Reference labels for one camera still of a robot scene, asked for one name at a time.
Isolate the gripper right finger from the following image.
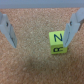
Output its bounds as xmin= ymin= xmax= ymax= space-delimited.
xmin=62 ymin=12 xmax=84 ymax=49

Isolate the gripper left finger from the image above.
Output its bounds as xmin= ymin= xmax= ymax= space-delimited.
xmin=0 ymin=13 xmax=19 ymax=50

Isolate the yellow block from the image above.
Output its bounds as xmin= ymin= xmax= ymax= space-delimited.
xmin=48 ymin=30 xmax=68 ymax=54

